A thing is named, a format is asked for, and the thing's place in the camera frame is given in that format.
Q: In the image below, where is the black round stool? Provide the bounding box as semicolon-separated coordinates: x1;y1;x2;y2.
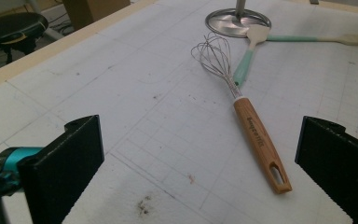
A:
0;11;49;64

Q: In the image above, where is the metal utensil stand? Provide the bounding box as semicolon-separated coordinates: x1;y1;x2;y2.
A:
204;0;272;39

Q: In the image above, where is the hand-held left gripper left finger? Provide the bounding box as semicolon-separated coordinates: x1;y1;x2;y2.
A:
18;114;105;224

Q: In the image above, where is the teal handled slotted turner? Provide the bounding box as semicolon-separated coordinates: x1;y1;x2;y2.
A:
266;33;358;48

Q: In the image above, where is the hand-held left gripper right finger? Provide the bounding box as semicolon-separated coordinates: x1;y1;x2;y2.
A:
294;115;358;224

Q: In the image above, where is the teal handled wooden spatula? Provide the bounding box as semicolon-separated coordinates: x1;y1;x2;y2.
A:
232;23;272;89

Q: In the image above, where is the wooden handled wire whisk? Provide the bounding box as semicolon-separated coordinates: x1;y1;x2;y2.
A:
190;32;293;195

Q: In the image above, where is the light wooden table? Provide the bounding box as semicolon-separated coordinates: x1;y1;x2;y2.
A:
0;0;358;94

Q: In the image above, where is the brown cardboard box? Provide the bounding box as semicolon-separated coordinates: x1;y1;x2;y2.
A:
61;0;131;32

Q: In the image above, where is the white grid mat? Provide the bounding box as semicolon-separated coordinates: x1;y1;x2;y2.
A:
0;0;358;224

